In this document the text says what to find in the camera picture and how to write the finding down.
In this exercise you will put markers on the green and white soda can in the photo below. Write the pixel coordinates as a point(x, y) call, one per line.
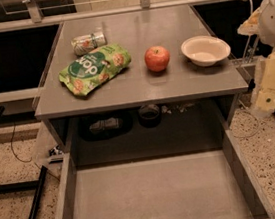
point(83, 44)

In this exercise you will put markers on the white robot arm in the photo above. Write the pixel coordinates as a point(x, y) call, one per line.
point(262, 23)

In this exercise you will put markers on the red apple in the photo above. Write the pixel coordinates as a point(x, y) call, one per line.
point(157, 58)

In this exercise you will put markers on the black table leg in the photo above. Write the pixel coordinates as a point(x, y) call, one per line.
point(38, 193)

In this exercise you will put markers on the dark round cup under table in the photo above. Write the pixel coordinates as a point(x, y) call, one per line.
point(149, 115)

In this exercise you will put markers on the open grey top drawer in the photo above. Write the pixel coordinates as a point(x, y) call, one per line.
point(186, 180)

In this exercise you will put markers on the white bowl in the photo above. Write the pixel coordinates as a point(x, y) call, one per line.
point(205, 51)

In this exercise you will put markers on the green chip bag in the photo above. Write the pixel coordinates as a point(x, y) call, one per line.
point(94, 69)

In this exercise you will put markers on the dark tray under table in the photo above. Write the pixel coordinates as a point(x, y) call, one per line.
point(104, 126)

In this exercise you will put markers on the grey cabinet table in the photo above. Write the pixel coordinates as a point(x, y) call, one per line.
point(181, 82)

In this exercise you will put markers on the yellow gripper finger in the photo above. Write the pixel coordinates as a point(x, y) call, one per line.
point(250, 26)
point(263, 99)

